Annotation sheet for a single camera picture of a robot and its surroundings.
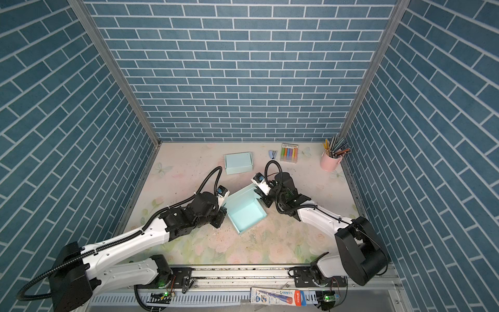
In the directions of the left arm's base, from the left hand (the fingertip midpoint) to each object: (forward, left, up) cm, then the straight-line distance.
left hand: (227, 210), depth 80 cm
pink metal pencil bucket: (+29, -52, -5) cm, 60 cm away
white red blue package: (-29, -20, -10) cm, 37 cm away
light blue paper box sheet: (+32, -3, -8) cm, 33 cm away
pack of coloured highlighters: (+41, -33, -10) cm, 53 cm away
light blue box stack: (+5, -6, -9) cm, 12 cm away
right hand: (+10, -12, +2) cm, 16 cm away
